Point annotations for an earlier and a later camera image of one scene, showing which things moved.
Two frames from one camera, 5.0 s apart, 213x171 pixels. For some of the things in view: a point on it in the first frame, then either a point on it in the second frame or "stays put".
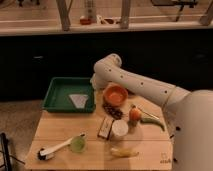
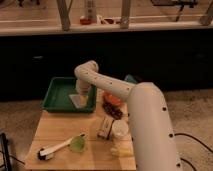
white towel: x=79 y=100 stays put
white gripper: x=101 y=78 -> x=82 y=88
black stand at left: x=7 y=154 stays put
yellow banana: x=123 y=153 stays put
